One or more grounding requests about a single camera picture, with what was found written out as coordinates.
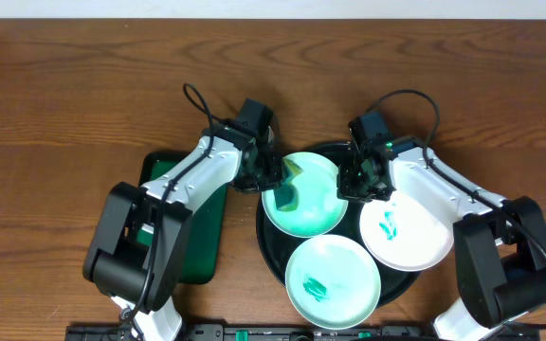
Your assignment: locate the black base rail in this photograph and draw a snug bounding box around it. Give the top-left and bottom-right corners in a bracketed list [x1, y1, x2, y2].
[64, 322, 542, 341]

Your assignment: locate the white plate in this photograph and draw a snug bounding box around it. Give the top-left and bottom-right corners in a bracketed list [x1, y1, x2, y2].
[359, 192, 453, 272]

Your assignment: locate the green rectangular tray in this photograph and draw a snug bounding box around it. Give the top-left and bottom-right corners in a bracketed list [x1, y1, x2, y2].
[139, 151, 228, 285]

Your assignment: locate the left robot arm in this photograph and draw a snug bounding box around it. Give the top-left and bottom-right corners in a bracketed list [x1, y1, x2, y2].
[82, 120, 281, 340]

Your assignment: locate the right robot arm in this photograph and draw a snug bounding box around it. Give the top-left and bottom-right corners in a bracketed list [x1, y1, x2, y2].
[338, 136, 546, 340]

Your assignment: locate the mint green plate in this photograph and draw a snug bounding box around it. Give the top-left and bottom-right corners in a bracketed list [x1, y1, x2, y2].
[285, 234, 382, 330]
[261, 152, 349, 238]

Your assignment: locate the green yellow sponge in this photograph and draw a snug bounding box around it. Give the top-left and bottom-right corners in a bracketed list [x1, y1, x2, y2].
[273, 159, 303, 212]

